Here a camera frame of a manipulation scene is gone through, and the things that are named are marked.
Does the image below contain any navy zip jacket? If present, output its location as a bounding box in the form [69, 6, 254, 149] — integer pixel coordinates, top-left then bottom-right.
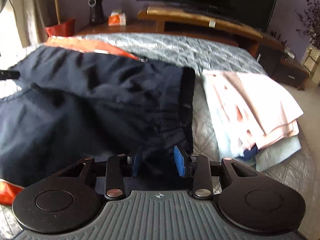
[0, 36, 196, 207]

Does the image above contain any light blue folded garment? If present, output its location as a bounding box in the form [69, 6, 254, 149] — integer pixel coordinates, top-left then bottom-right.
[217, 134, 302, 172]

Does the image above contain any navy folded garment in stack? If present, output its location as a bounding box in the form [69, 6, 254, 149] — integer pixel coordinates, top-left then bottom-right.
[240, 145, 259, 160]

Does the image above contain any red plant pot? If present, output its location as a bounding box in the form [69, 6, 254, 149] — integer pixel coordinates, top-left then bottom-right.
[45, 18, 75, 37]

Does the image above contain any beige curtain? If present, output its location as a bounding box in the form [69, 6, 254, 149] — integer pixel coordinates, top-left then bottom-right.
[9, 0, 57, 47]

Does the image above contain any pink folded garment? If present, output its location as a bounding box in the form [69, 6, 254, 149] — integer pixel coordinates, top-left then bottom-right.
[202, 70, 303, 155]

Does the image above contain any black cylindrical speaker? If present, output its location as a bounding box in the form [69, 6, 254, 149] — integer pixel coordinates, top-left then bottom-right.
[88, 0, 106, 25]

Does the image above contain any orange tissue box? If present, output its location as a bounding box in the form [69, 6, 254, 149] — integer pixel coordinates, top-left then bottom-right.
[108, 9, 126, 27]

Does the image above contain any dark wooden side cabinet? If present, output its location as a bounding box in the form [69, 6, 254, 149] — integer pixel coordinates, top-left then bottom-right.
[256, 44, 310, 90]

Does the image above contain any wooden TV stand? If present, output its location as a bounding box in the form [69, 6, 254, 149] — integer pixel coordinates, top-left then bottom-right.
[76, 5, 285, 57]

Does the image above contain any dried purple flower plant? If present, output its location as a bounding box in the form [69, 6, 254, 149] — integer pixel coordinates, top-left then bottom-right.
[295, 0, 320, 49]

